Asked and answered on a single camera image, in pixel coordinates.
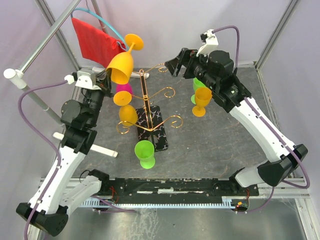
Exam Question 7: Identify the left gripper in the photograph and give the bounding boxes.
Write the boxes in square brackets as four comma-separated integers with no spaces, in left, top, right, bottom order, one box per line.
[83,67,115,126]

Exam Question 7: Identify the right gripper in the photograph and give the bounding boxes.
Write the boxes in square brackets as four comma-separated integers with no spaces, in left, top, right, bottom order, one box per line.
[164,48,218,91]

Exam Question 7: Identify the orange wine glass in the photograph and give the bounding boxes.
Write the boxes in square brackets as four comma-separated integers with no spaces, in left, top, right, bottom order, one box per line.
[192,87,213,117]
[113,90,138,127]
[105,33,144,85]

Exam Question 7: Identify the pink wine glass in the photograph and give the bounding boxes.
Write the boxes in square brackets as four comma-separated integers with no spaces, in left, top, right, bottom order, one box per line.
[115,83,133,95]

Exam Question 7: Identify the orange wine glass front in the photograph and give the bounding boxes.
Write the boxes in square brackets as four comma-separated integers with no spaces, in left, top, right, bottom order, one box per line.
[105,33,144,85]

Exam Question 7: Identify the green wine glass front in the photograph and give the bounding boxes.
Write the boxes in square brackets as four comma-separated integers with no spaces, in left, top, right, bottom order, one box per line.
[134,140,156,169]

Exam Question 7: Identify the green wine glass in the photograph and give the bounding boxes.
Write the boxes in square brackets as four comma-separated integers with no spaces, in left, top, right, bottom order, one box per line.
[134,140,156,169]
[190,77,206,105]

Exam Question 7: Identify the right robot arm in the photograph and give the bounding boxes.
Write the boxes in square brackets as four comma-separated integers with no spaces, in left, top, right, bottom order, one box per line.
[164,47,308,196]

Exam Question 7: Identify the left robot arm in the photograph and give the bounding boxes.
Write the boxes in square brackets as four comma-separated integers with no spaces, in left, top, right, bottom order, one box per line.
[16,69,112,237]

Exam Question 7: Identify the green wine glass right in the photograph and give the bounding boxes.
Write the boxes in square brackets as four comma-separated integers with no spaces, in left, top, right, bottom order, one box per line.
[190,77,206,105]

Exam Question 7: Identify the red cloth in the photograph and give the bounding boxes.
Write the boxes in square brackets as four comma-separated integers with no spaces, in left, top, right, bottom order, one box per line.
[71,17,126,68]

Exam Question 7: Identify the white clothes stand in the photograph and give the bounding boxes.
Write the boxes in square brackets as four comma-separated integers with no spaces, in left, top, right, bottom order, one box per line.
[3,0,151,158]

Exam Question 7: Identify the blue clothes hanger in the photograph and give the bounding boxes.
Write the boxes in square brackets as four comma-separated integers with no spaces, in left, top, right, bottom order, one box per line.
[71,0,127,50]

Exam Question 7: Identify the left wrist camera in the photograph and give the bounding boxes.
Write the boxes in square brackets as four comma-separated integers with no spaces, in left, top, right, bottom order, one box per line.
[64,70,96,90]

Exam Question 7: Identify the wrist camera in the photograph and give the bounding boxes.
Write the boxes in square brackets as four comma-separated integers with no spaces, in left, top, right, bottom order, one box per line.
[196,29,219,57]
[64,70,96,90]

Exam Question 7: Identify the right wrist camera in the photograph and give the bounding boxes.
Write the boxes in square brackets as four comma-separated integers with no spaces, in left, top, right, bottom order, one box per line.
[196,29,219,57]

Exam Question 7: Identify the gold wire glass rack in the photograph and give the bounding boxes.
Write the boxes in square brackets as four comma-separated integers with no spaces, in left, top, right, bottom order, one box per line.
[116,67,184,152]

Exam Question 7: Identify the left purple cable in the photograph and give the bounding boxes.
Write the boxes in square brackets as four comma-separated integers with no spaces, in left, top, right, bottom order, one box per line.
[18,79,137,240]

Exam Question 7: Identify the purple cable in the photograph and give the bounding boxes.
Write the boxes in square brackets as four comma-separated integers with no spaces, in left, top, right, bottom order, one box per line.
[212,24,311,215]
[18,79,137,240]

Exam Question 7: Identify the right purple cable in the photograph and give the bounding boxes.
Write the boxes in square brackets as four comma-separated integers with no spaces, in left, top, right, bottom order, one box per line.
[212,24,311,215]

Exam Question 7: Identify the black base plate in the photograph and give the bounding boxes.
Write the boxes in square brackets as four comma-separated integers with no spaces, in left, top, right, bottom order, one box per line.
[97,178,259,197]

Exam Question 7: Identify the white slotted cable duct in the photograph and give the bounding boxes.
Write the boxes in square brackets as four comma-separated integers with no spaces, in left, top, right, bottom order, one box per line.
[80,193,247,209]

